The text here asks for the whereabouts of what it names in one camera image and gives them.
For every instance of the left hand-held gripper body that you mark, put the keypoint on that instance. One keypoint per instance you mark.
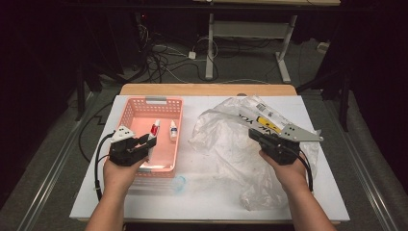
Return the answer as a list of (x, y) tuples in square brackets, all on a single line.
[(122, 150)]

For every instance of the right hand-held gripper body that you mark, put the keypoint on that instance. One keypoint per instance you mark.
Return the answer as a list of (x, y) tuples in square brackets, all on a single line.
[(282, 150)]

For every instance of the red and white tube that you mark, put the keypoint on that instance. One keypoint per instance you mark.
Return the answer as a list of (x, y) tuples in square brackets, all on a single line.
[(154, 130)]

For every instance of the pink perforated plastic basket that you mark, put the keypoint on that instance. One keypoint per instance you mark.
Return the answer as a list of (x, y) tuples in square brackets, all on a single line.
[(163, 150)]

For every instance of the white bottle with blue label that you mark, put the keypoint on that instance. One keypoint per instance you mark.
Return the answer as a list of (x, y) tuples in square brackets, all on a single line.
[(173, 131)]

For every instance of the clear plastic bag yellow face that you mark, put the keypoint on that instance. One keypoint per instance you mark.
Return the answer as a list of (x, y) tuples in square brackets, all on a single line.
[(224, 144)]

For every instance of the person's right hand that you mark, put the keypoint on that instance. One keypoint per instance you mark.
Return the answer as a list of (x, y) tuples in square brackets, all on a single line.
[(290, 176)]

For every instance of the person's left hand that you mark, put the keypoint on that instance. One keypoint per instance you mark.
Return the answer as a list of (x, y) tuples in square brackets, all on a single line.
[(120, 178)]

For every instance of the black stand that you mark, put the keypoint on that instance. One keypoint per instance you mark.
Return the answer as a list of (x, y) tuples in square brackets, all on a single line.
[(80, 96), (344, 106)]

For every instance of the white power adapter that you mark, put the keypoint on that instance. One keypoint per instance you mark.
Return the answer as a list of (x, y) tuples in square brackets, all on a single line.
[(192, 55)]

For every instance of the metal floor rail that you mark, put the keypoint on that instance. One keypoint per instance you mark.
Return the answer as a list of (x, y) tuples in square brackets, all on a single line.
[(369, 189), (48, 189)]

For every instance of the white metal desk frame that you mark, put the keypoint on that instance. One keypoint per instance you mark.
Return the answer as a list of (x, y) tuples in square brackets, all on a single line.
[(210, 48)]

